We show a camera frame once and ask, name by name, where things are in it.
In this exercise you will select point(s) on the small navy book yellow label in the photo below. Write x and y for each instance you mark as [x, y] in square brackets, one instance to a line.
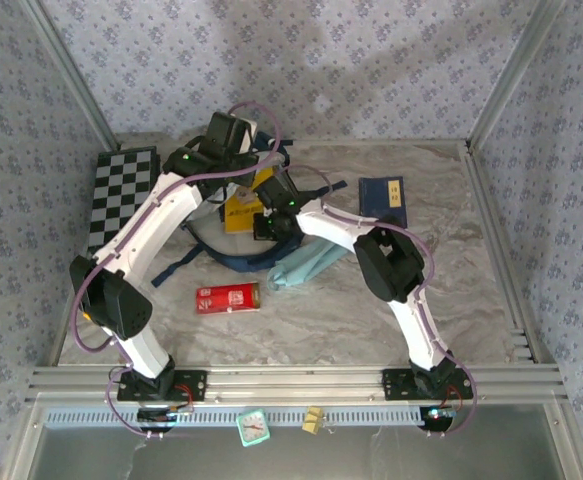
[383, 200]

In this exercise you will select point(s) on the aluminium frame post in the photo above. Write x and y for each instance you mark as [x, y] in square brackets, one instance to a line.
[513, 75]
[73, 75]

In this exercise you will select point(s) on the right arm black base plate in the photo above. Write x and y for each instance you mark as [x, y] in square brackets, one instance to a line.
[396, 385]

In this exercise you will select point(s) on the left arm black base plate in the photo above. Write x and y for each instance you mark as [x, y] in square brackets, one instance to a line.
[191, 385]

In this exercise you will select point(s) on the navy blue backpack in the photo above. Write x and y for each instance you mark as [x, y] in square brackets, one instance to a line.
[246, 262]

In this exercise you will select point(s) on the mint green alarm clock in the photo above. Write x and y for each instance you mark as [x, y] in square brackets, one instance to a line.
[253, 427]

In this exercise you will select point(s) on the red rectangular box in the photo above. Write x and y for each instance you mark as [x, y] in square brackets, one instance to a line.
[226, 298]

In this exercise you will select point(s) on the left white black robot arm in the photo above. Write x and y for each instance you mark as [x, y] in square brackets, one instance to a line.
[121, 300]

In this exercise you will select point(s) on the light blue fabric pouch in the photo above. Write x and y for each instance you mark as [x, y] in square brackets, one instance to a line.
[296, 270]

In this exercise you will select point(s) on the small circuit board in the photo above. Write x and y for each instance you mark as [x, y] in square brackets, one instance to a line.
[156, 415]
[436, 415]

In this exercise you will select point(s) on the folding chessboard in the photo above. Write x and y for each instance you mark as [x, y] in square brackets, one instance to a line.
[116, 190]

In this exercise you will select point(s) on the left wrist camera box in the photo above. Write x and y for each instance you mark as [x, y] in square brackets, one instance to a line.
[228, 130]

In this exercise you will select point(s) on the yellow plastic connector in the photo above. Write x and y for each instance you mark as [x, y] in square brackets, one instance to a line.
[313, 420]

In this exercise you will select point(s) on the aluminium front rail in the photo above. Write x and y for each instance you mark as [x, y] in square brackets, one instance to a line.
[291, 382]

